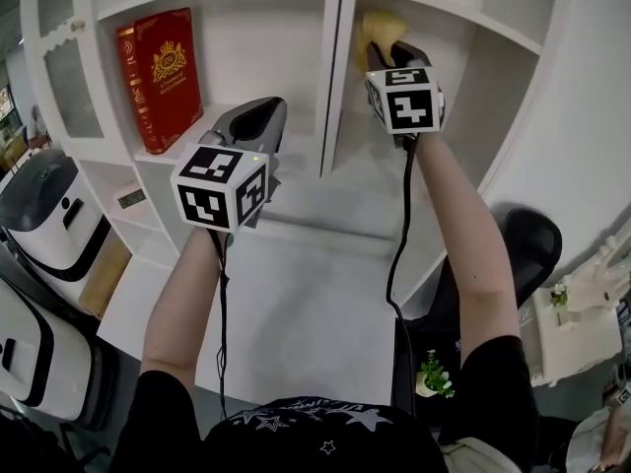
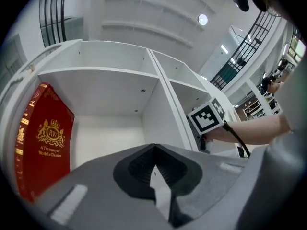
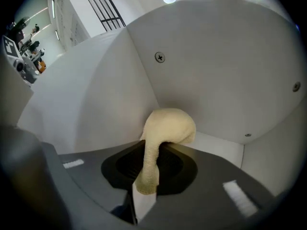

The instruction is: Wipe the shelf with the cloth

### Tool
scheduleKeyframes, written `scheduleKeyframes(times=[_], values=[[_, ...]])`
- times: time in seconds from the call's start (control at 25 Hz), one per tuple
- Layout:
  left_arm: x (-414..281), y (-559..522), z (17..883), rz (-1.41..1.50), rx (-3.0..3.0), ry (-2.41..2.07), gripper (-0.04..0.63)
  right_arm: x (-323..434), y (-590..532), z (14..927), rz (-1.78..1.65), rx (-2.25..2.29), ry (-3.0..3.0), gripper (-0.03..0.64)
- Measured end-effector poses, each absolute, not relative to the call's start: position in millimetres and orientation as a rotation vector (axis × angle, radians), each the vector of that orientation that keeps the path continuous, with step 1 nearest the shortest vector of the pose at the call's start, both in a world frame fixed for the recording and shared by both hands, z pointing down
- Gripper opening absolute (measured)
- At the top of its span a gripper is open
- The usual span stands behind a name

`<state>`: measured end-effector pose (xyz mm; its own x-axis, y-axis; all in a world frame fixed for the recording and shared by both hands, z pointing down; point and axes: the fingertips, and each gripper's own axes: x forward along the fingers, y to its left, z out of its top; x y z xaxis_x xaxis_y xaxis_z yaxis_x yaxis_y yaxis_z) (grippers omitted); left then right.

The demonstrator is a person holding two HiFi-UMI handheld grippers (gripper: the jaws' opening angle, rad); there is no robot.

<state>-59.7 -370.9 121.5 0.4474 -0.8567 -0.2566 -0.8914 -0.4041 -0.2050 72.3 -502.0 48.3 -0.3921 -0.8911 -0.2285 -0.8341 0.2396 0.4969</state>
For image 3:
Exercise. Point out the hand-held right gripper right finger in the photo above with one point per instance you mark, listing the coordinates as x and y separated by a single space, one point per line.
204 195

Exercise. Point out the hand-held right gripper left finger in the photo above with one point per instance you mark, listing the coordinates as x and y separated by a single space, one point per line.
96 174

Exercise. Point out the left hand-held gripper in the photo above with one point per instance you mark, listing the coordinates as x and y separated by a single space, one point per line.
10 48

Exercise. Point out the yellow wiping cloth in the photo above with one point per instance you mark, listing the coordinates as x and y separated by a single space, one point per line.
168 126

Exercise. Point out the white shelf unit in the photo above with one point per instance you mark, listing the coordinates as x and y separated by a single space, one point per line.
211 68

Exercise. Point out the black metal railing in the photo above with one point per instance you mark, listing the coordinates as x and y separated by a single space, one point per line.
105 6

